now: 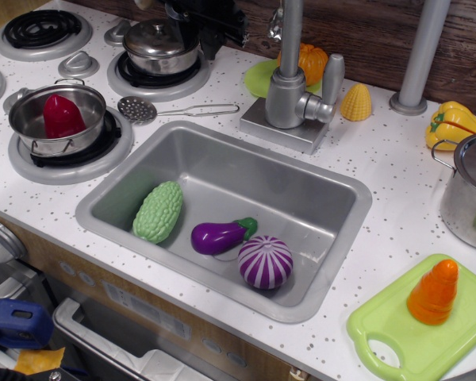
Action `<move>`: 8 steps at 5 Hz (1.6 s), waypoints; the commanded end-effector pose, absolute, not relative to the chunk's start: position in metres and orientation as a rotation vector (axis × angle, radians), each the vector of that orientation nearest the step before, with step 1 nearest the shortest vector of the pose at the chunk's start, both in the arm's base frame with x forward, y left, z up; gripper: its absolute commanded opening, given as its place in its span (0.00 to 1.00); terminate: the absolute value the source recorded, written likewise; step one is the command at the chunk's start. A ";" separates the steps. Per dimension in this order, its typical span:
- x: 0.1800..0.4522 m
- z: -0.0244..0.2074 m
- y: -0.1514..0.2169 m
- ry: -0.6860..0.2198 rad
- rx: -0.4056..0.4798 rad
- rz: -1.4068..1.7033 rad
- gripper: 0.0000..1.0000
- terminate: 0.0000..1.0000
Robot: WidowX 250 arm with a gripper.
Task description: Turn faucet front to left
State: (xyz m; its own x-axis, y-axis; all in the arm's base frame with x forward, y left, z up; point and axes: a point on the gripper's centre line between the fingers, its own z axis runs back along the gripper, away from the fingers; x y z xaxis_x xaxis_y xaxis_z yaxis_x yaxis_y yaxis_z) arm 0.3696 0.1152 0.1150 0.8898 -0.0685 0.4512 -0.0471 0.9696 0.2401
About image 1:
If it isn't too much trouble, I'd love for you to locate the rear right stove burner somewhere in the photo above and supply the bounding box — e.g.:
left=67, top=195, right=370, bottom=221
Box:
left=107, top=52, right=210, bottom=102

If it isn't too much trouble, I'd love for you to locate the green toy bitter gourd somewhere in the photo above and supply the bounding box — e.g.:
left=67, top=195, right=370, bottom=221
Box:
left=132, top=181, right=183, bottom=244

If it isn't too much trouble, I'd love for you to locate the rear left stove burner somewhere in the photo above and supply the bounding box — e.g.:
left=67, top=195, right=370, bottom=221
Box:
left=0, top=10, right=93, bottom=62

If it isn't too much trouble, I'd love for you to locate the grey stove knob upper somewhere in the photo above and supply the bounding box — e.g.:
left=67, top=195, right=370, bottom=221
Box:
left=58, top=51, right=100, bottom=79

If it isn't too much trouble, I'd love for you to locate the red toy pepper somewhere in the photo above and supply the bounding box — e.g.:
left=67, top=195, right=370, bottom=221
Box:
left=43, top=94, right=86, bottom=139

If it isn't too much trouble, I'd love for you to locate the purple toy eggplant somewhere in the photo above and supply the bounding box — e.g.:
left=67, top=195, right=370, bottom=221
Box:
left=190, top=217, right=258, bottom=256

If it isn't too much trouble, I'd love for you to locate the green toy plate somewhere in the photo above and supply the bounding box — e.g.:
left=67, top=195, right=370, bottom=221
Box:
left=244, top=60, right=325, bottom=98

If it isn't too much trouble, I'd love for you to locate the grey vertical post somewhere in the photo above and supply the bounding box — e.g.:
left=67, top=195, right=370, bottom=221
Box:
left=390, top=0, right=451, bottom=116

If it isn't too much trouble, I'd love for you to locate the orange toy carrot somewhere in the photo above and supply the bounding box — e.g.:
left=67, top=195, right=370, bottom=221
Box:
left=406, top=259, right=459, bottom=325

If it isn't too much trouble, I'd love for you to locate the orange toy pumpkin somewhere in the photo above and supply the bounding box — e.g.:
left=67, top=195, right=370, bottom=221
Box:
left=298, top=43, right=328, bottom=87

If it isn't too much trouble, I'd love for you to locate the yellow tape piece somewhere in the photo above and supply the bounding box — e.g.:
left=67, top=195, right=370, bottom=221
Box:
left=13, top=348, right=65, bottom=375

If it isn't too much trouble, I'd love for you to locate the lidded steel pot rear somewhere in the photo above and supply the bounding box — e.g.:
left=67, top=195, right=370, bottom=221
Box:
left=123, top=19, right=198, bottom=75

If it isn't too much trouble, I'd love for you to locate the grey toy sink basin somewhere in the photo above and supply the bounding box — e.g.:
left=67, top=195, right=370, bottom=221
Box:
left=75, top=121, right=372, bottom=323

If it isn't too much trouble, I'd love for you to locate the silver toy faucet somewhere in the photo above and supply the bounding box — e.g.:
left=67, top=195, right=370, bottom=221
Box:
left=240, top=1, right=345, bottom=155

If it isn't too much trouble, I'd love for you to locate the grey oven door handle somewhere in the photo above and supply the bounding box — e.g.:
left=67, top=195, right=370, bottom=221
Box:
left=52, top=298, right=208, bottom=380

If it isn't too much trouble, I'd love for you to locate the purple striped toy onion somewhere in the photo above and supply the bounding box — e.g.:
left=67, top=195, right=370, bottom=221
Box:
left=238, top=236, right=294, bottom=290

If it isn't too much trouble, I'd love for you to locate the blue clamp handle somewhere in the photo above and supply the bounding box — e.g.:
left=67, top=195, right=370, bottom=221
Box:
left=0, top=298, right=55, bottom=349

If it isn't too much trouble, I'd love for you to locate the large steel pot right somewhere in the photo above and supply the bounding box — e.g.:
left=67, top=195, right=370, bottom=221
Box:
left=432, top=134, right=476, bottom=248

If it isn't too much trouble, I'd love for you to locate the front stove burner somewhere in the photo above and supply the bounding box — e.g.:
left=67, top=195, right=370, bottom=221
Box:
left=8, top=107, right=134, bottom=185

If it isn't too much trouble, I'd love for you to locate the grey stove knob rear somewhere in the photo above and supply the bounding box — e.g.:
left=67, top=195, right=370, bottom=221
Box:
left=104, top=20, right=132, bottom=47

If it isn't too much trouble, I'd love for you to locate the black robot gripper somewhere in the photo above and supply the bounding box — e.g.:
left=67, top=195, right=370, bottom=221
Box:
left=163, top=0, right=248, bottom=60

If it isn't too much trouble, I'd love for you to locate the steel pot front left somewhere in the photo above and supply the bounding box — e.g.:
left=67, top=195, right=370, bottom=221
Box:
left=8, top=83, right=106, bottom=157

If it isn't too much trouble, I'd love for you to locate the yellow toy bell pepper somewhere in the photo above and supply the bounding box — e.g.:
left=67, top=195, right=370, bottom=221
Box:
left=425, top=101, right=476, bottom=151

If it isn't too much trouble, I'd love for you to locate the grey stove knob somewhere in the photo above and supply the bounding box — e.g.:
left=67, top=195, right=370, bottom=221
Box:
left=104, top=20, right=132, bottom=47
left=58, top=51, right=100, bottom=79

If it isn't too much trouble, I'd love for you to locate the yellow toy corn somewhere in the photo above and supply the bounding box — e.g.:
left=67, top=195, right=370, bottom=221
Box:
left=340, top=83, right=372, bottom=121

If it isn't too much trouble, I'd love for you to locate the steel slotted skimmer spoon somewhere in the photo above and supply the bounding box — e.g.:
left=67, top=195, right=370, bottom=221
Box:
left=117, top=96, right=240, bottom=124

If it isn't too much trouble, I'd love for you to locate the green toy cutting board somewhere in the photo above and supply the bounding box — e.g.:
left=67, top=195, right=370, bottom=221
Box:
left=347, top=254, right=476, bottom=380

